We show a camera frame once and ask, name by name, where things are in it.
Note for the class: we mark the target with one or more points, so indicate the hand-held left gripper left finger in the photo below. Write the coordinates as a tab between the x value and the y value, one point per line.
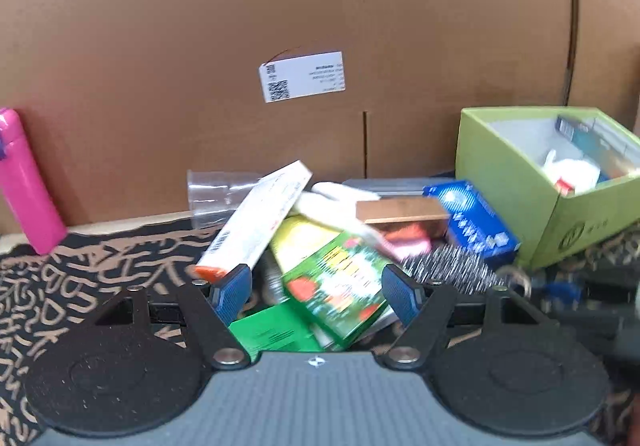
231	290

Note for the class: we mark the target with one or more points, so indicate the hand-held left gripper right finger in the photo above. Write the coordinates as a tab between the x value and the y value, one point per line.
400	293

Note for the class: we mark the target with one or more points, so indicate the plain green box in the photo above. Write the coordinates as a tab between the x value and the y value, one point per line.
270	333

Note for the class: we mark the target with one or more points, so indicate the green strawberry print box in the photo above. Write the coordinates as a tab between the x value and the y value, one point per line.
340	286

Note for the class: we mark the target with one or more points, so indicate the white orange medicine box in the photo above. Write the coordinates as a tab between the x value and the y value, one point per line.
252	221

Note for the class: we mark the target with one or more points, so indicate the copper brown box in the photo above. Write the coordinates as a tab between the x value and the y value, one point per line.
400	215

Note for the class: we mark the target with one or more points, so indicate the blue patterned box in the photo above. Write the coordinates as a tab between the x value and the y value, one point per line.
472	216

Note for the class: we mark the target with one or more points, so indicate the white plastic packet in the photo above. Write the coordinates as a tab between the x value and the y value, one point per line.
327	201

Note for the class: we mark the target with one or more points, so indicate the green storage box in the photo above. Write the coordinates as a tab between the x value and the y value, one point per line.
515	186

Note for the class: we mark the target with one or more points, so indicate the silver bristle brush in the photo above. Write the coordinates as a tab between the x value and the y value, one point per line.
450	268

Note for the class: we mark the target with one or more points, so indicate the yellow packet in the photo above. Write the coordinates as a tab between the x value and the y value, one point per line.
305	241

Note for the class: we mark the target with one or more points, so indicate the clear plastic cup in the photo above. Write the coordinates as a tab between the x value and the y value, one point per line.
215	196

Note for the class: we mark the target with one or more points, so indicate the grey flat box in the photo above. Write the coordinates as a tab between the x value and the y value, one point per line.
385	186

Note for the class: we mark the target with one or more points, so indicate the white plastic bag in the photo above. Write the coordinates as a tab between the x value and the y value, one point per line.
572	171

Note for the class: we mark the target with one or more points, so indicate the black tan printed mat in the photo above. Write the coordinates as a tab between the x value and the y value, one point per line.
55	286

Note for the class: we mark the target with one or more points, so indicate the white shipping label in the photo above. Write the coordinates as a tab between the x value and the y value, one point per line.
305	76

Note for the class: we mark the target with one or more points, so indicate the pink bottle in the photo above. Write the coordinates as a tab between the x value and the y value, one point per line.
25	181

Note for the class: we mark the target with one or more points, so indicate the large cardboard box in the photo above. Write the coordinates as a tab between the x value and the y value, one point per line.
200	26
610	26

